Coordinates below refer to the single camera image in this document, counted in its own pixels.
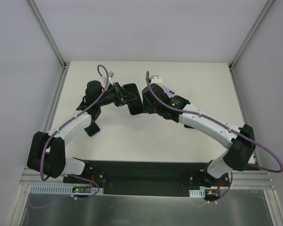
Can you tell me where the black cased phone with ring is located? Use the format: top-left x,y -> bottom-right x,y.
123,83 -> 143,115

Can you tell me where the black phone case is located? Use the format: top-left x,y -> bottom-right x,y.
183,124 -> 194,129

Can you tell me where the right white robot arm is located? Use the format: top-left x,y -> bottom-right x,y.
142,83 -> 256,187

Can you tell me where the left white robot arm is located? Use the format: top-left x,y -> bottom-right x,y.
27,81 -> 143,183

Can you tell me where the lilac cased phone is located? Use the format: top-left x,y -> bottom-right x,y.
162,86 -> 175,98

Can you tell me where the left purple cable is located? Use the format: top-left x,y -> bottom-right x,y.
28,65 -> 114,209

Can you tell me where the purple cable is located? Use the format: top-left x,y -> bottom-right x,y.
145,70 -> 283,208
28,65 -> 114,209

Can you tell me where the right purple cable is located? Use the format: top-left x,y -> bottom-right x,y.
145,70 -> 283,208

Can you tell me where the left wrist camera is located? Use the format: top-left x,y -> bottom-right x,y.
104,71 -> 114,82

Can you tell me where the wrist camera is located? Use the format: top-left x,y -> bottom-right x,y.
148,75 -> 163,84
104,71 -> 114,82

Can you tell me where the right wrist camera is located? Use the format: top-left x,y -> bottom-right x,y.
148,75 -> 163,84

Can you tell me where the left aluminium frame post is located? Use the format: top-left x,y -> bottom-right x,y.
25,0 -> 70,69

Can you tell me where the aluminium frame post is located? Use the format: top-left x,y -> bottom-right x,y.
25,0 -> 70,69
229,0 -> 276,71

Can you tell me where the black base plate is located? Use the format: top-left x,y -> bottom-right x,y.
63,160 -> 230,197

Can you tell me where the right white cable duct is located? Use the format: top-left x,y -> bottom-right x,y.
189,189 -> 205,198

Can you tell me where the white cable duct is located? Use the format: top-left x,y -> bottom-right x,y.
30,185 -> 104,195
189,189 -> 205,198

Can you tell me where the aluminium front rail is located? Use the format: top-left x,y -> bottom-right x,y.
20,168 -> 274,189

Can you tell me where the left white cable duct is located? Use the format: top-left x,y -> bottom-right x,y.
30,185 -> 104,195

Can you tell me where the right aluminium frame post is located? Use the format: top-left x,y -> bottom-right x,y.
229,0 -> 276,71

